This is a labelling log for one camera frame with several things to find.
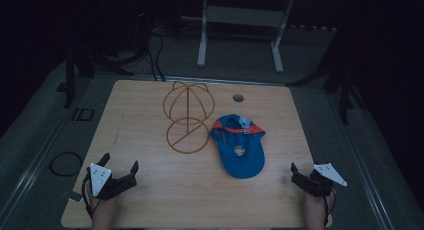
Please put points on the blue and orange cap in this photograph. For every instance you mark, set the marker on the blue and orange cap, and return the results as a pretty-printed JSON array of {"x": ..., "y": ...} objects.
[{"x": 239, "y": 146}]

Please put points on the grey table grommet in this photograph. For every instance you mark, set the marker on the grey table grommet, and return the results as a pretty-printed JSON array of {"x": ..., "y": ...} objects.
[{"x": 238, "y": 98}]

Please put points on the person's left hand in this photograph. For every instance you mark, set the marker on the person's left hand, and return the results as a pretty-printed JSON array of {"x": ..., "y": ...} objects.
[{"x": 104, "y": 208}]

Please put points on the person's right hand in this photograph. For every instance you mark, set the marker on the person's right hand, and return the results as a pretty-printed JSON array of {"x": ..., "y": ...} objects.
[{"x": 316, "y": 211}]

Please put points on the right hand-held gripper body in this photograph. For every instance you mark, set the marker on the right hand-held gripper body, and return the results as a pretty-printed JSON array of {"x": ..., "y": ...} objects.
[{"x": 321, "y": 181}]

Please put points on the white metal stand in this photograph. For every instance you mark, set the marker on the white metal stand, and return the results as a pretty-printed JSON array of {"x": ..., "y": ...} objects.
[{"x": 241, "y": 26}]

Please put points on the black rectangular floor frame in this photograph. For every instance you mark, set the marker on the black rectangular floor frame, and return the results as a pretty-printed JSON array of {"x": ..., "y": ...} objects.
[{"x": 83, "y": 114}]

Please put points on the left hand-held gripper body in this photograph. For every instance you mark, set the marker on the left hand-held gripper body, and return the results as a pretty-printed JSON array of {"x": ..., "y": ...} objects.
[{"x": 100, "y": 181}]

